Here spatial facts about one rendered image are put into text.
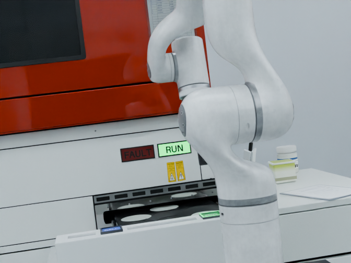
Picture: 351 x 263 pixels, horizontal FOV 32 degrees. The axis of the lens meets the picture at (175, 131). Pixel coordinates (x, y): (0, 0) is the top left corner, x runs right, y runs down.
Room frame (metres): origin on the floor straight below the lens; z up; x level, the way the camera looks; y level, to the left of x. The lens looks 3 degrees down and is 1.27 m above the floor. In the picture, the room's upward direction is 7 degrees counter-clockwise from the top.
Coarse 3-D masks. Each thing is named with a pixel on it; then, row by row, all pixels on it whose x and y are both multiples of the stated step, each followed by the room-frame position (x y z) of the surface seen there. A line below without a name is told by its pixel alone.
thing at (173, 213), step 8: (200, 200) 2.17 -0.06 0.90; (208, 200) 2.15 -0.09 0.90; (144, 208) 2.14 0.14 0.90; (176, 208) 2.07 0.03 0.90; (184, 208) 2.05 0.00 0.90; (192, 208) 2.04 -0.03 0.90; (200, 208) 2.02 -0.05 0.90; (208, 208) 2.00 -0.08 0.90; (216, 208) 1.98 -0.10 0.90; (120, 216) 2.04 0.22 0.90; (128, 216) 2.03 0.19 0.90; (152, 216) 1.98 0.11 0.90; (160, 216) 1.96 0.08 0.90; (168, 216) 1.94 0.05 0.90; (176, 216) 1.93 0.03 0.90; (184, 216) 1.92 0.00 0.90; (120, 224) 1.90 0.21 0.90; (128, 224) 1.89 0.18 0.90
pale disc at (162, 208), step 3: (156, 207) 2.14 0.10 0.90; (159, 207) 2.13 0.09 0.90; (162, 207) 2.12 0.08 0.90; (165, 207) 2.11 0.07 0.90; (168, 207) 2.11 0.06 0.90; (171, 207) 2.10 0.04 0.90; (174, 207) 2.09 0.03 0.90; (150, 210) 2.09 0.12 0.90; (153, 210) 2.08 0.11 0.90; (156, 210) 2.07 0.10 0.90; (159, 210) 2.07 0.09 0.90; (162, 210) 2.06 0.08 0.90
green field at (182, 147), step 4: (164, 144) 2.12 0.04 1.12; (168, 144) 2.13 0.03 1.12; (172, 144) 2.13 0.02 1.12; (176, 144) 2.13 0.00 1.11; (180, 144) 2.13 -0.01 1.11; (184, 144) 2.14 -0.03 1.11; (188, 144) 2.14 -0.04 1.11; (160, 148) 2.12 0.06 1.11; (164, 148) 2.12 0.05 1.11; (168, 148) 2.13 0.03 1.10; (172, 148) 2.13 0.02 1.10; (176, 148) 2.13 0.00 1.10; (180, 148) 2.13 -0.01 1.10; (184, 148) 2.13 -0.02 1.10; (188, 148) 2.14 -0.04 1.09; (160, 152) 2.12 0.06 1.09; (164, 152) 2.12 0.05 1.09; (168, 152) 2.13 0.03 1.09; (172, 152) 2.13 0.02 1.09; (176, 152) 2.13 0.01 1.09; (180, 152) 2.13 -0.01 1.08; (184, 152) 2.13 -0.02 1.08
